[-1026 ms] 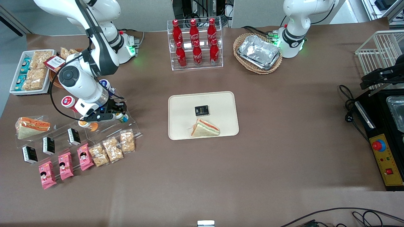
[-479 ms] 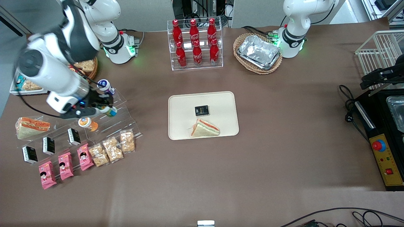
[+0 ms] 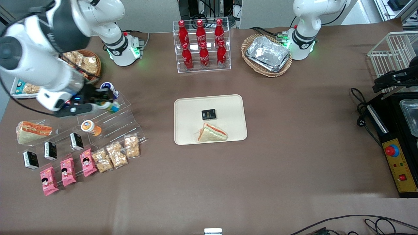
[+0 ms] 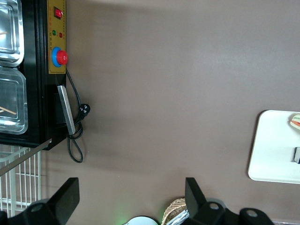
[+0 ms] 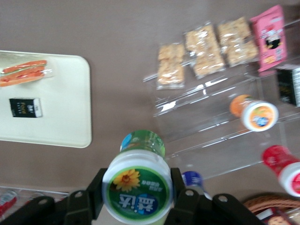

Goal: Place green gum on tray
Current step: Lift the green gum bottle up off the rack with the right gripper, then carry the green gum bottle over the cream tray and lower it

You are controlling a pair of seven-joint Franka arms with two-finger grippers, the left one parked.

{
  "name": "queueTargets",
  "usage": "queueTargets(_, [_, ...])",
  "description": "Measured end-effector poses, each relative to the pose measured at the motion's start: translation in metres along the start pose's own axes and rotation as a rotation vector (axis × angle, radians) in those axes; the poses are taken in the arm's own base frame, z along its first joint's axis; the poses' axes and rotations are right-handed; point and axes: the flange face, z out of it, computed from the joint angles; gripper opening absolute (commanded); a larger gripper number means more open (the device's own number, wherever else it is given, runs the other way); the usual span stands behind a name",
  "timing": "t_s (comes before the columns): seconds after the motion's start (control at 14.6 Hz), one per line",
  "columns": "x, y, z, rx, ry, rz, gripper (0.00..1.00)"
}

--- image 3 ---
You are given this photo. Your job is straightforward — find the clear acrylic step stand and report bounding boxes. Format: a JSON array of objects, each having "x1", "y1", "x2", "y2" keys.
[
  {"x1": 17, "y1": 120, "x2": 86, "y2": 170},
  {"x1": 64, "y1": 92, "x2": 148, "y2": 148}
]

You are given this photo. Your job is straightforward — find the cream plastic tray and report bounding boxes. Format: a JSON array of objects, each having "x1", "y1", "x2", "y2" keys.
[{"x1": 174, "y1": 94, "x2": 248, "y2": 146}]

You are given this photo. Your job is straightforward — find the black sealing machine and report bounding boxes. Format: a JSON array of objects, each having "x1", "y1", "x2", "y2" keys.
[{"x1": 365, "y1": 92, "x2": 418, "y2": 199}]

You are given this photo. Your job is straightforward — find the wrapped triangle sandwich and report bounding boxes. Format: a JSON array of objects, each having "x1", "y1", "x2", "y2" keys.
[
  {"x1": 197, "y1": 122, "x2": 228, "y2": 143},
  {"x1": 16, "y1": 120, "x2": 53, "y2": 145}
]

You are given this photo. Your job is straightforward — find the aluminium foil tray stack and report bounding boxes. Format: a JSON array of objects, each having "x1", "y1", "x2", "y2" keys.
[{"x1": 245, "y1": 36, "x2": 291, "y2": 73}]

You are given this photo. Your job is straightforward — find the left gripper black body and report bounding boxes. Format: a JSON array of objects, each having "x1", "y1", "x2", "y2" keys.
[{"x1": 390, "y1": 57, "x2": 418, "y2": 86}]

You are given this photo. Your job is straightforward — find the blue lid gum bottle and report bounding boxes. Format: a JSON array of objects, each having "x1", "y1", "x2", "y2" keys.
[{"x1": 100, "y1": 82, "x2": 120, "y2": 99}]

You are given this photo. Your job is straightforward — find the metal shelf frame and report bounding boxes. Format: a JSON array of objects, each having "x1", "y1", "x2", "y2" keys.
[{"x1": 374, "y1": 0, "x2": 418, "y2": 27}]

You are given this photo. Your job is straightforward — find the dark brown wicker basket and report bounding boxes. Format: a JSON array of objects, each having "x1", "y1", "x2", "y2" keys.
[{"x1": 60, "y1": 50, "x2": 102, "y2": 86}]

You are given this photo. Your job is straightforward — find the white rectangular tray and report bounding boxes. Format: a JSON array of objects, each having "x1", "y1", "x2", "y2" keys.
[{"x1": 10, "y1": 78, "x2": 42, "y2": 99}]

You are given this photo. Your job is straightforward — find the light wicker basket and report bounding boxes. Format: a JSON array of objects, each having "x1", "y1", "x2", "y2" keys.
[{"x1": 241, "y1": 34, "x2": 293, "y2": 78}]

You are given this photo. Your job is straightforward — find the green lid gum bottle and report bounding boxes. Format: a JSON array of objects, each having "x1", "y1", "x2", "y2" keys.
[{"x1": 97, "y1": 101, "x2": 120, "y2": 114}]

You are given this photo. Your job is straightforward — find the clear acrylic bottle rack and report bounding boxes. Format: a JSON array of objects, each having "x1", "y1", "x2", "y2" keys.
[{"x1": 173, "y1": 18, "x2": 232, "y2": 74}]

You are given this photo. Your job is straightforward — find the white wire basket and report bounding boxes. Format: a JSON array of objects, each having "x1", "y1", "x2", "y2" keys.
[{"x1": 367, "y1": 31, "x2": 418, "y2": 96}]

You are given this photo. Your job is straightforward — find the brown table cover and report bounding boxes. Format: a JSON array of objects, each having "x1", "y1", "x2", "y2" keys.
[{"x1": 0, "y1": 18, "x2": 418, "y2": 235}]

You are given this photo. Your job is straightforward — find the black power cable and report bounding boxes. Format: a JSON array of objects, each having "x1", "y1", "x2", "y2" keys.
[{"x1": 350, "y1": 87, "x2": 383, "y2": 146}]

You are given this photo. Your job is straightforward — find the black floor cables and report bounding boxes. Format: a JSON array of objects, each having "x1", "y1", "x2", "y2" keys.
[{"x1": 289, "y1": 214, "x2": 418, "y2": 235}]

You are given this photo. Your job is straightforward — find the clear plastic container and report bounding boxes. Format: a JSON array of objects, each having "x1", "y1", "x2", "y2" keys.
[{"x1": 399, "y1": 99, "x2": 418, "y2": 138}]

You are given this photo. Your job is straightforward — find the pink snack packet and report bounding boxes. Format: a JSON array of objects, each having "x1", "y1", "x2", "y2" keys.
[
  {"x1": 59, "y1": 157, "x2": 77, "y2": 187},
  {"x1": 79, "y1": 148, "x2": 98, "y2": 178},
  {"x1": 40, "y1": 166, "x2": 59, "y2": 196}
]

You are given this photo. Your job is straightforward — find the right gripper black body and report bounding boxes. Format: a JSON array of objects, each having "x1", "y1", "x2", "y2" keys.
[{"x1": 74, "y1": 82, "x2": 100, "y2": 107}]

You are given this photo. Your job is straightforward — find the red cola bottle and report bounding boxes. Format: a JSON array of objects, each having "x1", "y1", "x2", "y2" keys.
[
  {"x1": 178, "y1": 20, "x2": 189, "y2": 46},
  {"x1": 182, "y1": 42, "x2": 194, "y2": 70},
  {"x1": 199, "y1": 41, "x2": 210, "y2": 68},
  {"x1": 196, "y1": 19, "x2": 206, "y2": 45},
  {"x1": 217, "y1": 39, "x2": 227, "y2": 68},
  {"x1": 214, "y1": 18, "x2": 225, "y2": 44}
]

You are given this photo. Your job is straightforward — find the red emergency stop button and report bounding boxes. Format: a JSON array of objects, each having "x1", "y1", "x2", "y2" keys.
[{"x1": 384, "y1": 144, "x2": 400, "y2": 157}]

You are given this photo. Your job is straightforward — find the orange lid gum bottle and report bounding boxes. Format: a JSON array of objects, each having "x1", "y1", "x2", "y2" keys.
[{"x1": 81, "y1": 120, "x2": 102, "y2": 137}]

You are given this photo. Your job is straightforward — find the black background equipment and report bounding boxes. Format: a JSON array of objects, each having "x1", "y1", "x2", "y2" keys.
[{"x1": 178, "y1": 0, "x2": 243, "y2": 29}]

